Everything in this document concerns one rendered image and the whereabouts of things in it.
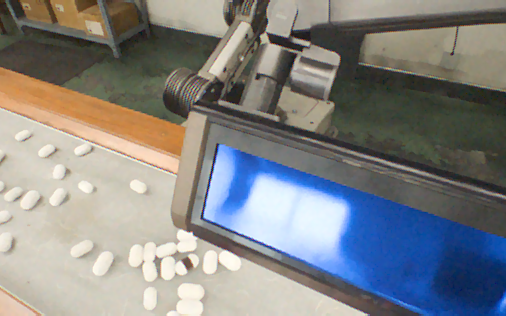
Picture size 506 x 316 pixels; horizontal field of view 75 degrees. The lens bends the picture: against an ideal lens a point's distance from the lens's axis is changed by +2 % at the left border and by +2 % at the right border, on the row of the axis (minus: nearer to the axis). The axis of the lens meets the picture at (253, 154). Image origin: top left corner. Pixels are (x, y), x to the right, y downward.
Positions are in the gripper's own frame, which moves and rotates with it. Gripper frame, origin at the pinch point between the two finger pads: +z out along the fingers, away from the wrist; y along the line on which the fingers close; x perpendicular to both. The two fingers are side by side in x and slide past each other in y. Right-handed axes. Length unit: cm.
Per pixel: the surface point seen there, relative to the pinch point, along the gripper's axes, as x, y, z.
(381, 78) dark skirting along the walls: 187, 6, -93
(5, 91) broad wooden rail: 10, -70, 1
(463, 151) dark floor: 156, 61, -50
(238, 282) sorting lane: 1.5, 6.2, 15.7
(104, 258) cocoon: -4.4, -13.2, 19.4
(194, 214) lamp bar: -29.9, 10.6, 2.9
